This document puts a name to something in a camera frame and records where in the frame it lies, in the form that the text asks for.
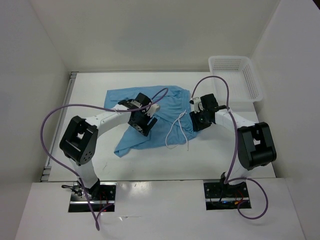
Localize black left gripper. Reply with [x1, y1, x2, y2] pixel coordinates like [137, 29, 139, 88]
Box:
[128, 110, 157, 137]

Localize light blue shorts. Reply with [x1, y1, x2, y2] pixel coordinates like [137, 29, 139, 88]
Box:
[104, 85, 197, 158]

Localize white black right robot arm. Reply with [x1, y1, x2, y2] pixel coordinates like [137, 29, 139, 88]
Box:
[189, 93, 277, 197]

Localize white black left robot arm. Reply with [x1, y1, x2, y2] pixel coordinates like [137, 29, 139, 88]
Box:
[59, 93, 161, 200]

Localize white perforated plastic basket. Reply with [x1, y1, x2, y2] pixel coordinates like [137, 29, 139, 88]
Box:
[208, 55, 263, 103]

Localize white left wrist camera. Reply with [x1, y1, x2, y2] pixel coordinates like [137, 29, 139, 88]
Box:
[145, 104, 161, 118]

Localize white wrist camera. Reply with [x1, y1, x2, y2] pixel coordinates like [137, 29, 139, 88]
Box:
[189, 97, 204, 113]
[145, 104, 161, 118]

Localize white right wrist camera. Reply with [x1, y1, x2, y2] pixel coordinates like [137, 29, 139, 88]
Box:
[189, 97, 204, 113]

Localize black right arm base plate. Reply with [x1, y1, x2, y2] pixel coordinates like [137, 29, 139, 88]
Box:
[203, 181, 252, 211]

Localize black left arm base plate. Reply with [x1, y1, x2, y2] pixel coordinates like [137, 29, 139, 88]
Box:
[61, 181, 117, 213]

